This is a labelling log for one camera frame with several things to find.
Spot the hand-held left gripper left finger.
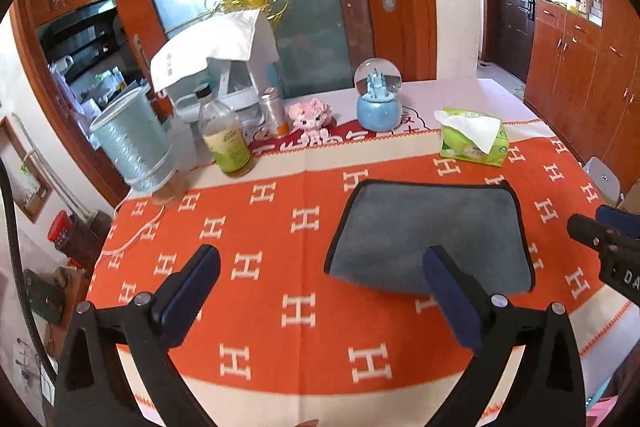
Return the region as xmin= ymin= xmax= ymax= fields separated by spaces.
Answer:
xmin=52 ymin=244 xmax=222 ymax=427

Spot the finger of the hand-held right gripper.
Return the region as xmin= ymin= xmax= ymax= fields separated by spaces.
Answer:
xmin=596 ymin=204 xmax=640 ymax=240
xmin=567 ymin=213 xmax=622 ymax=254

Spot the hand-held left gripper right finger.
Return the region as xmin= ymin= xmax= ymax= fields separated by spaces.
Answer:
xmin=422 ymin=245 xmax=585 ymax=427

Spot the grey towel with black edge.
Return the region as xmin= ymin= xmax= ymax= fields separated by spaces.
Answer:
xmin=324 ymin=179 xmax=536 ymax=297

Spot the white stool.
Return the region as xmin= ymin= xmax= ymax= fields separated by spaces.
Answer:
xmin=582 ymin=157 xmax=624 ymax=204

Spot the orange patterned blanket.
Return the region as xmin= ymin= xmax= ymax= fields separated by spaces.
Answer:
xmin=85 ymin=114 xmax=635 ymax=400

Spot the red can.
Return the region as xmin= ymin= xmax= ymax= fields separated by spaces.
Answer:
xmin=47 ymin=209 xmax=77 ymax=254

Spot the green tissue pack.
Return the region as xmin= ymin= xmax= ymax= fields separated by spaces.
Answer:
xmin=434 ymin=107 xmax=510 ymax=166

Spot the clear plastic container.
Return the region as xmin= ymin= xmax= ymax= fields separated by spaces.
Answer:
xmin=164 ymin=107 xmax=202 ymax=174

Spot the glass bottle with green label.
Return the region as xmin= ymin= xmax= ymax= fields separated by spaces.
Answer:
xmin=195 ymin=84 xmax=253 ymax=178

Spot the wooden cabinet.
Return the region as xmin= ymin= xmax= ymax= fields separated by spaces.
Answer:
xmin=522 ymin=0 xmax=640 ymax=180

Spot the light blue plastic bucket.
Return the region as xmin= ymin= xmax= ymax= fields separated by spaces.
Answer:
xmin=89 ymin=86 xmax=179 ymax=194

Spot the small silver bottle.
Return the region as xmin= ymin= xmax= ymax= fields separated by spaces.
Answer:
xmin=259 ymin=87 xmax=292 ymax=138

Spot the pink plush toy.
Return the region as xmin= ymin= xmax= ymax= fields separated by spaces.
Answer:
xmin=289 ymin=98 xmax=335 ymax=138

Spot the blue snow globe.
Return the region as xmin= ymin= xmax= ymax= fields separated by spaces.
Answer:
xmin=354 ymin=58 xmax=404 ymax=132

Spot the white appliance with cloth cover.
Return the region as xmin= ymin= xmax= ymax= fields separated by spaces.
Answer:
xmin=150 ymin=9 xmax=281 ymax=120

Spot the white cable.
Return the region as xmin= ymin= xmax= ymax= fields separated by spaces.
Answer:
xmin=99 ymin=187 xmax=171 ymax=259

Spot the black cable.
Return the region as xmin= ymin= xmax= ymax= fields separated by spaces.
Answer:
xmin=0 ymin=157 xmax=53 ymax=365

